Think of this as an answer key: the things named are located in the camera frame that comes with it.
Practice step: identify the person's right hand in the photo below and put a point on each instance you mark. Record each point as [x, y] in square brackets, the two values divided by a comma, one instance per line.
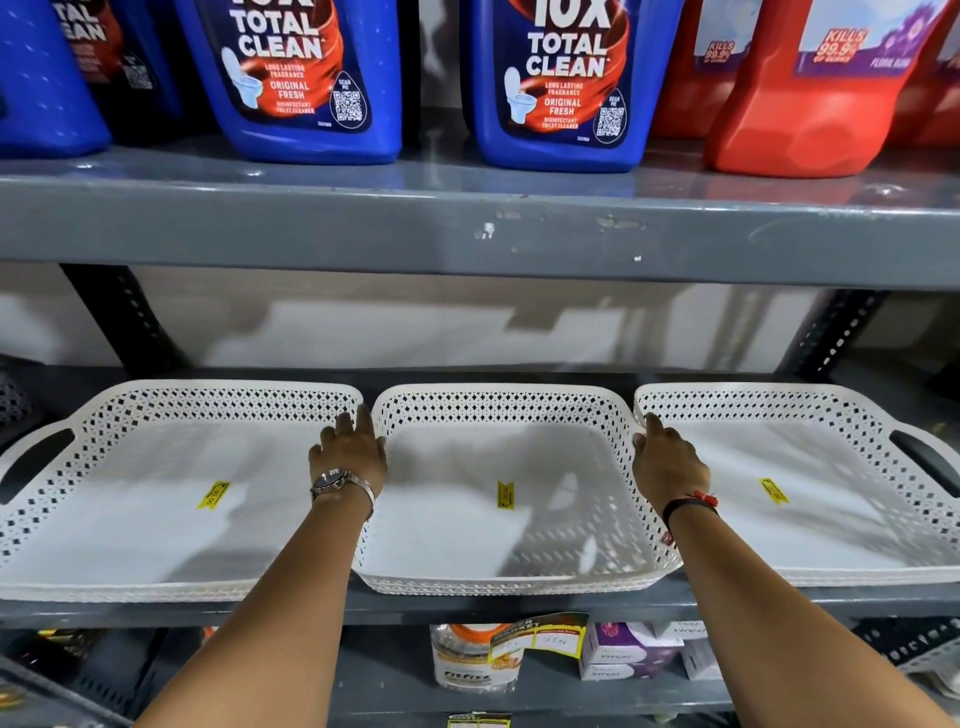
[670, 466]

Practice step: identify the white perforated basket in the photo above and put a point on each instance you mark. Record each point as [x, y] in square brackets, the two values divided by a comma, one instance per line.
[911, 649]

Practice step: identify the black perforated shelf upright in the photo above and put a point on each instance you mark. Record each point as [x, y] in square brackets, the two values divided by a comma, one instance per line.
[840, 330]
[120, 315]

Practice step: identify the person's left fingers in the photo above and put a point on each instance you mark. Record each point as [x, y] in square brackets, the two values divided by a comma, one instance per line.
[349, 427]

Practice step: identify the purple and white box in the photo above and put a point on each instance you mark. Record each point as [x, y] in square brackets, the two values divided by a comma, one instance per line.
[622, 652]

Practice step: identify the person's right fingers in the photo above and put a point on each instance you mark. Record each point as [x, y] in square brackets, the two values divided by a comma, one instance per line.
[652, 426]

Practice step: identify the person's left hand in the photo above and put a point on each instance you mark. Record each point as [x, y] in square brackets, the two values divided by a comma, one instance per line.
[351, 456]

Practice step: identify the clear bottle with orange cap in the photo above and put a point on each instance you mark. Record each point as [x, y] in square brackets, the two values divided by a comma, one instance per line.
[465, 664]

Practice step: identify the yellow and white price tag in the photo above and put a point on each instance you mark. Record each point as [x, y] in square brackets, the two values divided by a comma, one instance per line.
[547, 637]
[480, 721]

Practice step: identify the grey metal shelf board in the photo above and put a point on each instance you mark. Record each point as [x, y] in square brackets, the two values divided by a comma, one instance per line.
[480, 609]
[450, 225]
[390, 675]

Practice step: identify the blue toilet cleaner bottle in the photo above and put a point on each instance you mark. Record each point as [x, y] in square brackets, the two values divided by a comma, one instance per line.
[142, 82]
[300, 82]
[37, 90]
[562, 82]

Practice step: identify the person's left forearm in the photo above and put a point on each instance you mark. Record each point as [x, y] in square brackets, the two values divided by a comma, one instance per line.
[285, 622]

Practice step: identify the person's right forearm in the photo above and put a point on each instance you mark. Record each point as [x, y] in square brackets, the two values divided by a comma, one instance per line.
[765, 630]

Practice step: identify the white perforated plastic tray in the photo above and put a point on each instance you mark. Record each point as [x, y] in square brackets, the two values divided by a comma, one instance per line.
[832, 517]
[150, 517]
[465, 525]

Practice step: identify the silver wristwatch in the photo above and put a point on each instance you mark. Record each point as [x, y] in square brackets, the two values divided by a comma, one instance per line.
[334, 481]

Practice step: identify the red cleaner bottle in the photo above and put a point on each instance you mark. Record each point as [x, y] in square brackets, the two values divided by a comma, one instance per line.
[802, 112]
[694, 90]
[930, 97]

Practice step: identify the yellow sticker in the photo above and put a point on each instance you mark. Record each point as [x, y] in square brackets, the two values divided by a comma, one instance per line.
[505, 495]
[214, 495]
[773, 491]

